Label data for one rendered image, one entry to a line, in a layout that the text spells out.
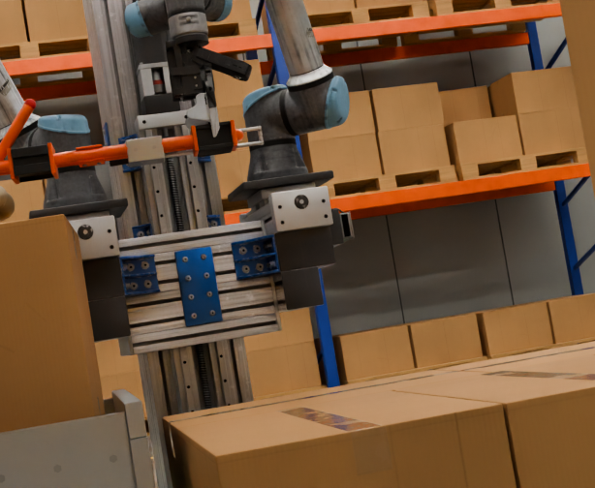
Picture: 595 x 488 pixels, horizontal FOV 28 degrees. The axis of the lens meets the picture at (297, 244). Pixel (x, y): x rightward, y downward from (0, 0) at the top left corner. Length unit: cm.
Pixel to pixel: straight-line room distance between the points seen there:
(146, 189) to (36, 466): 114
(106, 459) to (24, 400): 22
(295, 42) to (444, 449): 145
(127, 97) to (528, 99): 772
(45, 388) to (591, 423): 95
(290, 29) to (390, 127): 727
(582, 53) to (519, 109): 957
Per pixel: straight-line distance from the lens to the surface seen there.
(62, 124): 289
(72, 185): 286
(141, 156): 235
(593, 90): 97
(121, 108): 312
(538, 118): 1061
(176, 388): 302
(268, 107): 295
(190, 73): 239
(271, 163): 293
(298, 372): 973
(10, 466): 204
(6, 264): 218
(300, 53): 289
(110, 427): 203
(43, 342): 217
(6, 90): 301
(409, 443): 164
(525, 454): 170
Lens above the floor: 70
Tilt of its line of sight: 3 degrees up
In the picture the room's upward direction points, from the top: 9 degrees counter-clockwise
